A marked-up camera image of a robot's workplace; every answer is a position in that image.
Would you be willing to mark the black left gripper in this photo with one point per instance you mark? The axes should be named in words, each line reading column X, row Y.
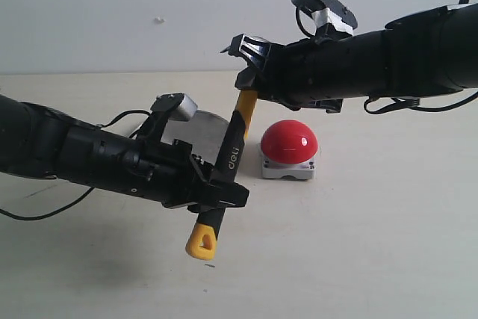
column 173, row 175

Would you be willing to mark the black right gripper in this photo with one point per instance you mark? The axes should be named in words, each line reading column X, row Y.
column 308, row 71

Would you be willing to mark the yellow black claw hammer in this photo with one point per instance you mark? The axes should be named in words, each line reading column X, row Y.
column 202, row 243

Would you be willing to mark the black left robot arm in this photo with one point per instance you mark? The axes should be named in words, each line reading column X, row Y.
column 38, row 142

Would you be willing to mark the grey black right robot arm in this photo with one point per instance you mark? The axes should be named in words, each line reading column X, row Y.
column 426, row 54

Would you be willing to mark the red dome push button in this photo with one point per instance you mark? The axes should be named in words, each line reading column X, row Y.
column 288, row 149

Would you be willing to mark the round steel plate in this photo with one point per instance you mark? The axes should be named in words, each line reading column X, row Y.
column 165, row 140

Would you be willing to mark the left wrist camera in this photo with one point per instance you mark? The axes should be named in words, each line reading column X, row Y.
column 175, row 106

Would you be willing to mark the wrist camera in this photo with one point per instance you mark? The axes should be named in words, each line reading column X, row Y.
column 332, row 19
column 175, row 106

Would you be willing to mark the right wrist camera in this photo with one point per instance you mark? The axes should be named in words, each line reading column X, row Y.
column 332, row 19

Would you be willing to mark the small white wall plug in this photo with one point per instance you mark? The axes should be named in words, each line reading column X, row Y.
column 160, row 19

